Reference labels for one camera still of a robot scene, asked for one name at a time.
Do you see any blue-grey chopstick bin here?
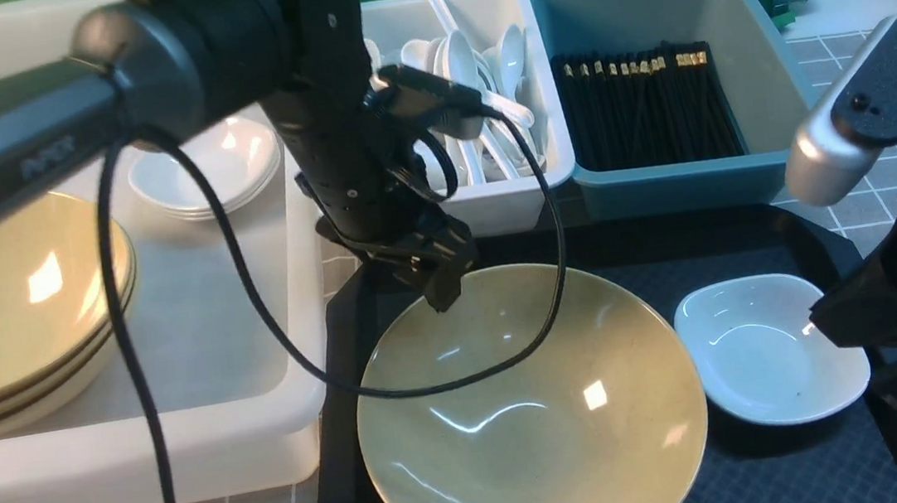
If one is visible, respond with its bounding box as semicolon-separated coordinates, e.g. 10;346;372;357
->
531;0;819;221

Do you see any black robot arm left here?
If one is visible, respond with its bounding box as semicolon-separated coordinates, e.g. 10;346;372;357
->
0;0;477;312

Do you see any yellow-green noodle bowl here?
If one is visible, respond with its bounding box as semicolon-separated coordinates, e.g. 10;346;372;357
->
356;269;709;503

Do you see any top stacked yellow-green bowl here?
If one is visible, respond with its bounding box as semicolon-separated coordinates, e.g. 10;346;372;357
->
0;192;109;396

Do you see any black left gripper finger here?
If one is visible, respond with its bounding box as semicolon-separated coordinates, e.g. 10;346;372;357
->
417;259;467;313

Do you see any bundle of black chopsticks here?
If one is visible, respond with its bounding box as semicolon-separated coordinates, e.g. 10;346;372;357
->
550;40;748;172

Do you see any middle stacked yellow-green bowl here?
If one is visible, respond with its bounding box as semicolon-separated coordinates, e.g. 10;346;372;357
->
0;244;111;420

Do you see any stacked yellow-green bowl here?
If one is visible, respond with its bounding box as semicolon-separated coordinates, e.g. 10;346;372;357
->
0;192;109;396
0;319;118;438
0;244;111;420

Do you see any top stacked white dish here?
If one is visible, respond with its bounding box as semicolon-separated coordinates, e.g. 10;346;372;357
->
128;116;283;181

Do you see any pile of white spoons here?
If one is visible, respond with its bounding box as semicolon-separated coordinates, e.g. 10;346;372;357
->
362;0;557;170

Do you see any white square sauce dish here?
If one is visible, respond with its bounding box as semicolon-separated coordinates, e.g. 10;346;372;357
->
673;273;871;427

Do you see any black cable left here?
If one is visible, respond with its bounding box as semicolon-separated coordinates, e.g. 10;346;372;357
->
82;50;594;503

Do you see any lower stacked white dish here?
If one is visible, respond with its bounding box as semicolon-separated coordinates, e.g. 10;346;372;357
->
129;156;284;222

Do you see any stacked white dish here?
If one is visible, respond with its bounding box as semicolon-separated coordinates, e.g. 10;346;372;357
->
128;116;283;181
129;156;284;222

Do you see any bottom stacked yellow-green bowl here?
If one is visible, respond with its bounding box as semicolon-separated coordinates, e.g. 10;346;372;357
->
0;319;118;438

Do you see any white spoon bin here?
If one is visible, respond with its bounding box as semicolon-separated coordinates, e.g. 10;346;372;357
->
361;0;575;237

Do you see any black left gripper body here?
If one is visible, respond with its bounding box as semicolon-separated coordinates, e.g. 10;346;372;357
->
261;0;478;285

